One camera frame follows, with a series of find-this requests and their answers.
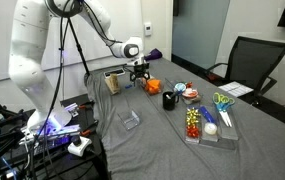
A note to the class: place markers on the white-framed tablet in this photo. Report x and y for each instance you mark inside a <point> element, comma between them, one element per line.
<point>113,72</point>

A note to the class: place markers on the clear three-slot organizer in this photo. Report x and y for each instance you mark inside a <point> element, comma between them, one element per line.
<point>230,131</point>

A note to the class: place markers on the printed paper sheet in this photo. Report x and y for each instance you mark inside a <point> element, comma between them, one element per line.
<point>236,89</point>

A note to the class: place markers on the grey tablecloth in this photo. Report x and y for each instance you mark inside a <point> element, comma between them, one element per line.
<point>168,153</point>

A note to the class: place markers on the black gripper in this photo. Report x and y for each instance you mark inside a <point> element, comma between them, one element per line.
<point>139,69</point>

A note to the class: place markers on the black camera tripod pole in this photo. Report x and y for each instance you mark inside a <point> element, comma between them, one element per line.
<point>79,50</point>

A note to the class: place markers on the black mug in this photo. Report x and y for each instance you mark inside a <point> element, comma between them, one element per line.
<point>169,102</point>

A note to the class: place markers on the small blue eraser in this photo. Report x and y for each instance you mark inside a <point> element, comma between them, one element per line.
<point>129,86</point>

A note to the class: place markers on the white wall thermostat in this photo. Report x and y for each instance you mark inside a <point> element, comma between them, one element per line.
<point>147,29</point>

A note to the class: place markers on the red gift bow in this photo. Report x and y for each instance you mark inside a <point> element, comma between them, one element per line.
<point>193,132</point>

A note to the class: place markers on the white tape roll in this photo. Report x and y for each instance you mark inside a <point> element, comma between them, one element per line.
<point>210,129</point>

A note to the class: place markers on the gold gift bow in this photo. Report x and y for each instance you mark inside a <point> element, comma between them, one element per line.
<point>193,116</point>

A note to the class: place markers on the blue marker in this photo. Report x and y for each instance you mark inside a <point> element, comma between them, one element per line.
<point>207,115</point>

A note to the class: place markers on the red white ribbon spool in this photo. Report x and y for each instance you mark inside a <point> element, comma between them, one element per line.
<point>190,93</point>

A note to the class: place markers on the small red bow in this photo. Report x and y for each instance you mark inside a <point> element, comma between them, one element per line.
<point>189,84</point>

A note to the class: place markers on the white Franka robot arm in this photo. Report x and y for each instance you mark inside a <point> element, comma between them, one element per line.
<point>32,50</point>

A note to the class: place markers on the green blue scissors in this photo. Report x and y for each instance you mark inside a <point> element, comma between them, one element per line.
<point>222,103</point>

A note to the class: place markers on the clear shallow tray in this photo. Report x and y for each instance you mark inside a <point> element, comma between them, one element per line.
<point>195,100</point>

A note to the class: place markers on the small empty clear box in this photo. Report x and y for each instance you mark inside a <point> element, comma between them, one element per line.
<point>129,120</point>

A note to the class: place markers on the dark pen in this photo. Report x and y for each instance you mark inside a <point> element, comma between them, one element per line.
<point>174,94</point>

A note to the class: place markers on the black mesh office chair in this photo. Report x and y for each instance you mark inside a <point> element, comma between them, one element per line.
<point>252,63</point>

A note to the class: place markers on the purple folded umbrella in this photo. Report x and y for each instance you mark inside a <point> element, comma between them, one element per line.
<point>154,54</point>

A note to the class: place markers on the black robot stand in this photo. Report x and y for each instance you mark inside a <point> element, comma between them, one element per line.
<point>12,156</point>

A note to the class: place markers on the white pen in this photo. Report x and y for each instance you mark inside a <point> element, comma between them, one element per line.
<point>168,96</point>

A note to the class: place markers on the teal ribbon spool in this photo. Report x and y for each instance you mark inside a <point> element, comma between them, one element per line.
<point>180,87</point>

